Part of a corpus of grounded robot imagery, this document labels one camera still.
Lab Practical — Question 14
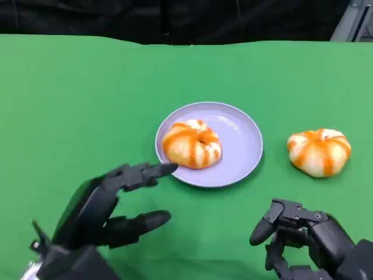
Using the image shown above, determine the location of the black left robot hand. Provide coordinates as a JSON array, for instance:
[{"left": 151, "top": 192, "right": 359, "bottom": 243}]
[{"left": 51, "top": 162, "right": 179, "bottom": 251}]

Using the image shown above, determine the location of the green table cloth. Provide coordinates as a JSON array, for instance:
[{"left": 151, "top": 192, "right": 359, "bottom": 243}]
[{"left": 0, "top": 34, "right": 373, "bottom": 280}]

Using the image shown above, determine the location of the lilac plate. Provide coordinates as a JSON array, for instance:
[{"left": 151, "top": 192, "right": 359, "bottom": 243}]
[{"left": 154, "top": 101, "right": 265, "bottom": 189}]

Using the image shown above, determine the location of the grey metal frame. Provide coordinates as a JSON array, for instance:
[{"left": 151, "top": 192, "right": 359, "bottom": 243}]
[{"left": 329, "top": 0, "right": 373, "bottom": 43}]

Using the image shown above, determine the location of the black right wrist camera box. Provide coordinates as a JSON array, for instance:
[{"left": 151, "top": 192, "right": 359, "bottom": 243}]
[{"left": 340, "top": 239, "right": 373, "bottom": 280}]

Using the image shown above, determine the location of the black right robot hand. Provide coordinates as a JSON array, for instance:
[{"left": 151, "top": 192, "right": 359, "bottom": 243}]
[{"left": 249, "top": 198, "right": 356, "bottom": 280}]

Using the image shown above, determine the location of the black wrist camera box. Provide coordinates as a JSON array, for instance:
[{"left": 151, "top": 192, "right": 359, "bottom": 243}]
[
  {"left": 29, "top": 219, "right": 119, "bottom": 280},
  {"left": 340, "top": 239, "right": 373, "bottom": 280}
]

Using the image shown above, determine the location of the orange and white bread roll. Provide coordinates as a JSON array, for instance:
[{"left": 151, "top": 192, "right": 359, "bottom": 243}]
[
  {"left": 286, "top": 128, "right": 352, "bottom": 179},
  {"left": 161, "top": 118, "right": 223, "bottom": 170}
]

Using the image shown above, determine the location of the black backdrop cloth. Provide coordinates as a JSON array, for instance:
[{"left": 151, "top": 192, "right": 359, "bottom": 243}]
[{"left": 0, "top": 0, "right": 348, "bottom": 46}]

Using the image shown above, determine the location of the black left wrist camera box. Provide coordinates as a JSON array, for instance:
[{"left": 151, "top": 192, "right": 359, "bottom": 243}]
[{"left": 29, "top": 219, "right": 119, "bottom": 280}]

